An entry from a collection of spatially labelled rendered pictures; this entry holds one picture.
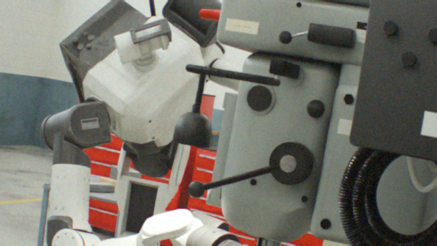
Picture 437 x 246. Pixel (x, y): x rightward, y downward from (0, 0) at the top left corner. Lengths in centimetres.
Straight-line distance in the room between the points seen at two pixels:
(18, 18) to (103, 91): 1053
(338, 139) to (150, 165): 93
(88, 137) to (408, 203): 78
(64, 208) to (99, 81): 31
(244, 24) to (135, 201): 93
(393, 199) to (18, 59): 1137
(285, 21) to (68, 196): 66
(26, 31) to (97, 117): 1078
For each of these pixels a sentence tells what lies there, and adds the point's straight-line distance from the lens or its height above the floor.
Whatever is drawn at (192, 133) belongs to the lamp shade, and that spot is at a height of 146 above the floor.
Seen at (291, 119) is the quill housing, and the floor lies 153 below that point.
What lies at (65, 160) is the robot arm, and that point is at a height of 134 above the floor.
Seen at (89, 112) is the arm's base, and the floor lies 145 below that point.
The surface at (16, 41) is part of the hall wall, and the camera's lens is 1226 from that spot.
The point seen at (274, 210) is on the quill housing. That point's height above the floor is 137.
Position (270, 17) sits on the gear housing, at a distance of 126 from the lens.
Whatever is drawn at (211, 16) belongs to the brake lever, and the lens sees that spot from 154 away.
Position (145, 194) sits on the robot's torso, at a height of 123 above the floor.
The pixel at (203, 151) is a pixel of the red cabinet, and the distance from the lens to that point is 651.
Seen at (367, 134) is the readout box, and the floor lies 153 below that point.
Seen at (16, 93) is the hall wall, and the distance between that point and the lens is 1246.
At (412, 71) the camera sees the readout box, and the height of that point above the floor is 162.
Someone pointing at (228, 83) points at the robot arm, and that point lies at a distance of 204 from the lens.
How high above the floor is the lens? 156
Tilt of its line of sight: 3 degrees down
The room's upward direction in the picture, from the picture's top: 10 degrees clockwise
